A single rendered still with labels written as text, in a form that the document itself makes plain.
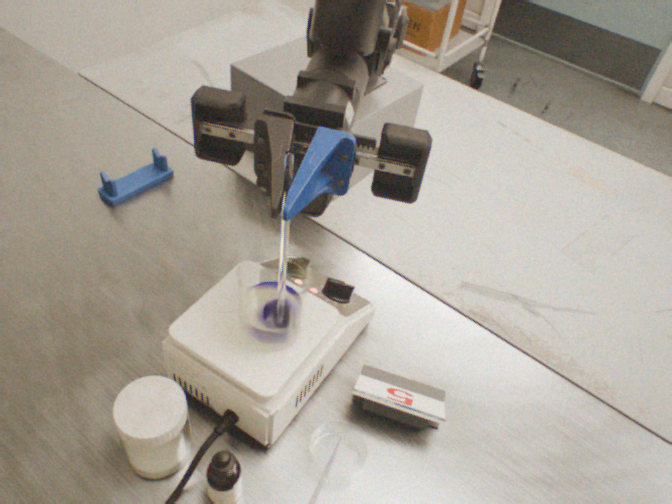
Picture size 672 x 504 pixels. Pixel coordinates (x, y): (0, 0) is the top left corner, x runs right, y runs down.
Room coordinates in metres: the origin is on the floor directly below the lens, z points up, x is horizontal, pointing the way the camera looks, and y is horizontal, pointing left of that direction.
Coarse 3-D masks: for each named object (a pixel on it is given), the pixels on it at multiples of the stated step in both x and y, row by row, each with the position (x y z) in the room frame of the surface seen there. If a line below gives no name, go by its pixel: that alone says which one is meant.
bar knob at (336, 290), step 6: (330, 282) 0.41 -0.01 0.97; (336, 282) 0.41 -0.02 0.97; (342, 282) 0.42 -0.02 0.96; (324, 288) 0.41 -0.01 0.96; (330, 288) 0.41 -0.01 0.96; (336, 288) 0.41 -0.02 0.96; (342, 288) 0.41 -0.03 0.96; (348, 288) 0.41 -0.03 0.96; (354, 288) 0.42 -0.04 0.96; (324, 294) 0.40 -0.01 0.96; (330, 294) 0.40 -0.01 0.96; (336, 294) 0.41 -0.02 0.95; (342, 294) 0.41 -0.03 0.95; (348, 294) 0.41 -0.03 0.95; (336, 300) 0.40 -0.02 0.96; (342, 300) 0.40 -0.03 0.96; (348, 300) 0.40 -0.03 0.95
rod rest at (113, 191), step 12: (156, 156) 0.64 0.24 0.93; (144, 168) 0.63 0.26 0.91; (156, 168) 0.63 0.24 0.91; (168, 168) 0.64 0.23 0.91; (108, 180) 0.57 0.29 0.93; (120, 180) 0.60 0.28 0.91; (132, 180) 0.60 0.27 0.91; (144, 180) 0.60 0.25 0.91; (156, 180) 0.61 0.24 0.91; (108, 192) 0.57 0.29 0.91; (120, 192) 0.57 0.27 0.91; (132, 192) 0.58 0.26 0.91
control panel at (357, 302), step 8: (312, 272) 0.45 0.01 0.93; (320, 280) 0.44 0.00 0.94; (320, 288) 0.42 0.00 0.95; (320, 296) 0.40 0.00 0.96; (352, 296) 0.42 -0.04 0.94; (360, 296) 0.43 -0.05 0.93; (336, 304) 0.39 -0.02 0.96; (344, 304) 0.40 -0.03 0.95; (352, 304) 0.40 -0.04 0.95; (360, 304) 0.41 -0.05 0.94; (368, 304) 0.42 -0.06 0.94; (344, 312) 0.38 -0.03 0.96; (352, 312) 0.39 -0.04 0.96
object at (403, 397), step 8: (360, 384) 0.32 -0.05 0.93; (368, 384) 0.33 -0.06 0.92; (376, 384) 0.33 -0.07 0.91; (384, 384) 0.34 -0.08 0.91; (368, 392) 0.31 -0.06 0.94; (376, 392) 0.31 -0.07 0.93; (384, 392) 0.32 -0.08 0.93; (392, 392) 0.32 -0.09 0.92; (400, 392) 0.32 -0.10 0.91; (408, 392) 0.33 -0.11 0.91; (392, 400) 0.30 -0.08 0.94; (400, 400) 0.31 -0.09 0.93; (408, 400) 0.31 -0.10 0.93; (416, 400) 0.31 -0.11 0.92; (424, 400) 0.32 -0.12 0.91; (432, 400) 0.32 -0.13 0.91; (416, 408) 0.30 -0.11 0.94; (424, 408) 0.30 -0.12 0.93; (432, 408) 0.30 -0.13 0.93; (440, 408) 0.31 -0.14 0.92; (440, 416) 0.29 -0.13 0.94
